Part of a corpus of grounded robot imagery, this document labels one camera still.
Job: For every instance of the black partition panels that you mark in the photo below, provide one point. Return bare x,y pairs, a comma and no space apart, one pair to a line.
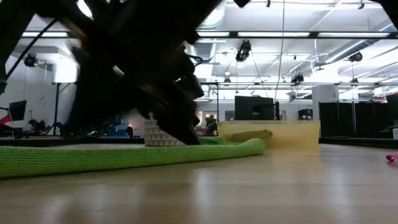
342,119

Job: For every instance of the black metal rig frame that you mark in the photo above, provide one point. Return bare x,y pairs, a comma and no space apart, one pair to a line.
57,105

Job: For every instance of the yellow plastic bin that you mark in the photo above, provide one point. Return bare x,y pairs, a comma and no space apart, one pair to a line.
295,133

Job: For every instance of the pink microfiber towel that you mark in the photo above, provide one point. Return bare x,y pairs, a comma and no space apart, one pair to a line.
392,157

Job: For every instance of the succulent in white patterned pot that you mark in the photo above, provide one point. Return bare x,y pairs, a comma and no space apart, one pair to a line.
155,133

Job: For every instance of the black angled monitor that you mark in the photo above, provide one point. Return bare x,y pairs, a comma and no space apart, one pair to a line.
18,109

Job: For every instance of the red slanted bar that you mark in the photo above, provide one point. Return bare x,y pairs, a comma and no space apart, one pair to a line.
4,119

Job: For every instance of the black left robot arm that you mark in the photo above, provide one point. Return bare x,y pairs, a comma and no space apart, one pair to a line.
109,46

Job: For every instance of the black ceiling-mounted camera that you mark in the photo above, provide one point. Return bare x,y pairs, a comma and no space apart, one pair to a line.
356,57
297,78
30,60
243,51

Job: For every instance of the large black monitor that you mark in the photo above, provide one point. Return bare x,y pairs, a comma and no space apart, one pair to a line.
253,107

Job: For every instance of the person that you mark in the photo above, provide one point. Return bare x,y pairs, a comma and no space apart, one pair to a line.
212,124

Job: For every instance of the green microfiber towel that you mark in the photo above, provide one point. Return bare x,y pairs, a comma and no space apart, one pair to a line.
93,158

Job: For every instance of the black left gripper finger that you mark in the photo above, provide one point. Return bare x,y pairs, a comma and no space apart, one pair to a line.
183,124

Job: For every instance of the small black monitor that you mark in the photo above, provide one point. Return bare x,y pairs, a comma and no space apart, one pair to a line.
305,114

